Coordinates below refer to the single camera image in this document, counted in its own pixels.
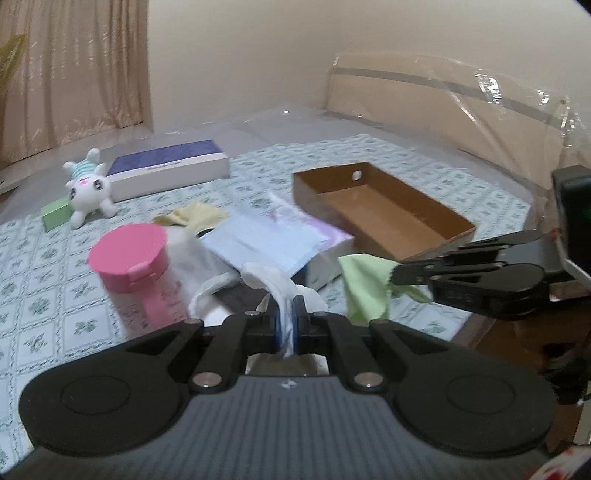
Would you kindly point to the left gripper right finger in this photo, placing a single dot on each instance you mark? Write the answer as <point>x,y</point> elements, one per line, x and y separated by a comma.
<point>344,346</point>

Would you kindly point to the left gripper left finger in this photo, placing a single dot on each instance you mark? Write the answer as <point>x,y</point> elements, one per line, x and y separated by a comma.
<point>227,349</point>

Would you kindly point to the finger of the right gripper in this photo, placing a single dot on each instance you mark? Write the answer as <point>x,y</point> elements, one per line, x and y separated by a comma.
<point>521,244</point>
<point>420,272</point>

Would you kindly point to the green microfiber cloth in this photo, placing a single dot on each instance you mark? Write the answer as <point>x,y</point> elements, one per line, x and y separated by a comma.
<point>369,289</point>

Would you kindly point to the blue surgical face mask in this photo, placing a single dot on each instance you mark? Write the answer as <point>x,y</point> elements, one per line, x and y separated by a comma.
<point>243,238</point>

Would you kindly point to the yellow towel cloth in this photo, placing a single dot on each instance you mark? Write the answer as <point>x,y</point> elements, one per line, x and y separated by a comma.
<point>196,217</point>

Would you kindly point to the dark grey sock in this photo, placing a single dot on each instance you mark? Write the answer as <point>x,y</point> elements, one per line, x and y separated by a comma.
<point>239,298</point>

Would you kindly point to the person right hand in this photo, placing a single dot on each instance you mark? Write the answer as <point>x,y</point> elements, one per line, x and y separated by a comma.
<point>525,347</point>

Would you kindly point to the brown cardboard box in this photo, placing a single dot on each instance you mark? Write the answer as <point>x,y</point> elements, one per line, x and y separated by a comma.
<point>383,212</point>

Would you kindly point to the purple tissue pack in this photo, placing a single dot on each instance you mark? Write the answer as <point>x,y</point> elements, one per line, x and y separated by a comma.
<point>330,243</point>

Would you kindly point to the plastic wrapped headboard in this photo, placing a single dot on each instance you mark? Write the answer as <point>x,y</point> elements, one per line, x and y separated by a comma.
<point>525,130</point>

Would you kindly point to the pink lidded cup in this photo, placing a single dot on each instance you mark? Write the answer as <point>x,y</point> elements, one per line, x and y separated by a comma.
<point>133,266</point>

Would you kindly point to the floral tablecloth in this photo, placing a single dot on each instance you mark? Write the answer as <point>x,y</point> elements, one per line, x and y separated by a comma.
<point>73,291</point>

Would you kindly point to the blue white flat box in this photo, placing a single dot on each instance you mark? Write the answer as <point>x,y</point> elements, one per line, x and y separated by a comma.
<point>166,168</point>

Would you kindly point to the white bunny plush toy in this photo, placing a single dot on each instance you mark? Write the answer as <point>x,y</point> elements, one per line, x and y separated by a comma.
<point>89,189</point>

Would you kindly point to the small green box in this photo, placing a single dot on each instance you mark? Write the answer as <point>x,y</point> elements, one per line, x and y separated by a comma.
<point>55,214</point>

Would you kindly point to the pink curtain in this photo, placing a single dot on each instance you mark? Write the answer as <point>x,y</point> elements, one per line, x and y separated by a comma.
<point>81,70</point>

